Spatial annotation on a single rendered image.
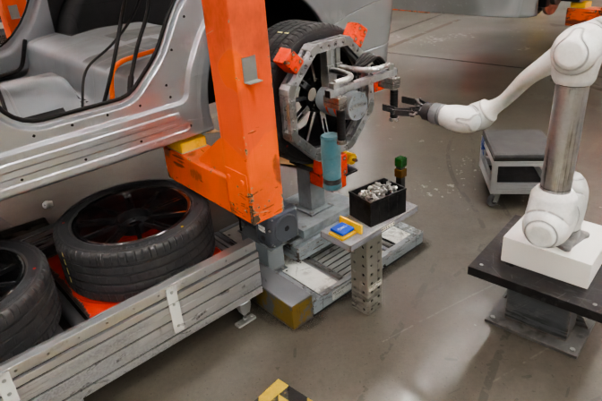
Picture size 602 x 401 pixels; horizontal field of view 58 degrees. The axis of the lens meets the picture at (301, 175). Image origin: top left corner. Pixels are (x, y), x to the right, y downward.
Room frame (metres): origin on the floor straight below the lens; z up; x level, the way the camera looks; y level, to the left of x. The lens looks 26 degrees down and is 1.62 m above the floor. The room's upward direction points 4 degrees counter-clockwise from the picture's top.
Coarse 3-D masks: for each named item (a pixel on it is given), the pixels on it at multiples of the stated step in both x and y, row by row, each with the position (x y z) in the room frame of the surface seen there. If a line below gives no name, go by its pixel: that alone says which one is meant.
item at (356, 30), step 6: (348, 24) 2.50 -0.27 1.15; (354, 24) 2.47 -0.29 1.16; (360, 24) 2.46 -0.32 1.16; (348, 30) 2.47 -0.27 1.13; (354, 30) 2.45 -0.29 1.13; (360, 30) 2.46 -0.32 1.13; (366, 30) 2.49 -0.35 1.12; (354, 36) 2.44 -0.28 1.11; (360, 36) 2.46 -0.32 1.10; (360, 42) 2.46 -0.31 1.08
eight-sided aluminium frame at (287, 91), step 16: (304, 48) 2.29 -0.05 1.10; (320, 48) 2.29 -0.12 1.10; (352, 48) 2.42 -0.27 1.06; (304, 64) 2.23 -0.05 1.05; (368, 64) 2.49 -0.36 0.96; (288, 80) 2.23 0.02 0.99; (288, 96) 2.17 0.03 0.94; (368, 96) 2.49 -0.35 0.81; (288, 112) 2.17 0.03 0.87; (368, 112) 2.49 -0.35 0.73; (288, 128) 2.18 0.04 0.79; (352, 128) 2.49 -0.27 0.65; (304, 144) 2.21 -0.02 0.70; (352, 144) 2.41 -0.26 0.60; (320, 160) 2.27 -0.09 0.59
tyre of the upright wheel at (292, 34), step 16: (272, 32) 2.44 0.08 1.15; (288, 32) 2.38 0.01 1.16; (304, 32) 2.36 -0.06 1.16; (320, 32) 2.41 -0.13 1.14; (336, 32) 2.48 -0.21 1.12; (272, 48) 2.33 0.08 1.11; (288, 48) 2.29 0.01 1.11; (272, 64) 2.25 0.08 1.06; (272, 80) 2.23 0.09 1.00; (288, 144) 2.26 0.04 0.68; (304, 160) 2.32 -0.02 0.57
